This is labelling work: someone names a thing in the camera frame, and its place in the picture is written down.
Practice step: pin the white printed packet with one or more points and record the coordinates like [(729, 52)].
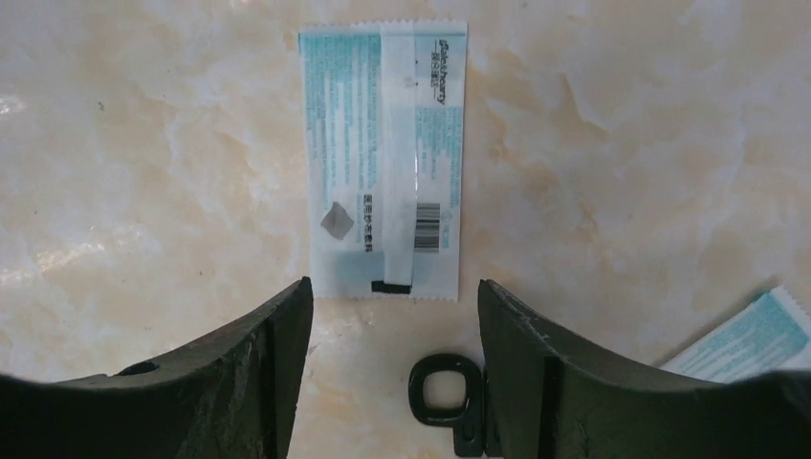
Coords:
[(772, 333)]

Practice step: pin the black handled bandage shears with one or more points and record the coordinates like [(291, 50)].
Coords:
[(465, 415)]

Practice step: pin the white teal label packet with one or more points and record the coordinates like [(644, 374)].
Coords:
[(384, 129)]

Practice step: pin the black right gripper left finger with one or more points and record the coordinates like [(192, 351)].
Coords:
[(231, 393)]

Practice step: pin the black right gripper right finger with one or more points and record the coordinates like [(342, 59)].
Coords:
[(556, 394)]

